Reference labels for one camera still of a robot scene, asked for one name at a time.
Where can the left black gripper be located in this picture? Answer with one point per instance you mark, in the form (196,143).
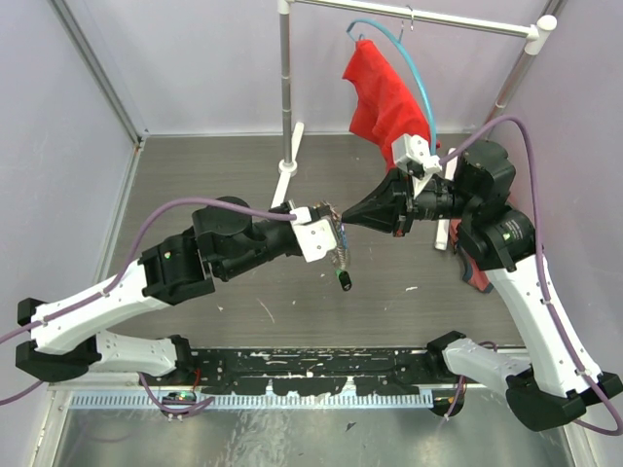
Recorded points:
(321,211)

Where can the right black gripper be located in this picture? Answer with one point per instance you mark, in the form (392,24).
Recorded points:
(390,207)

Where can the blue tag key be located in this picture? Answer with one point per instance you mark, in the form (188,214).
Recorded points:
(343,236)

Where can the metal numbered keyring organizer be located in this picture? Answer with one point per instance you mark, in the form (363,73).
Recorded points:
(340,256)

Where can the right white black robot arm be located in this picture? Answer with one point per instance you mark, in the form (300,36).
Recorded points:
(559,381)

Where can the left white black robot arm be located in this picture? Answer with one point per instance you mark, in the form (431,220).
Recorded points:
(180,251)

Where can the black key fob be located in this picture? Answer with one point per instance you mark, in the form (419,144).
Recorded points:
(344,279)

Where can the red shirt on hanger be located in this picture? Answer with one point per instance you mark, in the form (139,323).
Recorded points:
(385,108)

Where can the dark red printed shirt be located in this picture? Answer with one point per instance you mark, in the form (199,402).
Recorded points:
(471,275)

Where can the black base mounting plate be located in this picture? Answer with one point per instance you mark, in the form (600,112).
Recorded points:
(308,371)

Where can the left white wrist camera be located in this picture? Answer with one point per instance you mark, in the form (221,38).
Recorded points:
(312,250)

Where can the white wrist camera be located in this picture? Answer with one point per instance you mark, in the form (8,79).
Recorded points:
(312,250)
(411,154)

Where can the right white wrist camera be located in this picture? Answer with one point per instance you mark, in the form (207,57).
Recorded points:
(411,154)

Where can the slotted cable duct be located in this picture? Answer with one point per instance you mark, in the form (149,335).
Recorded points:
(139,400)

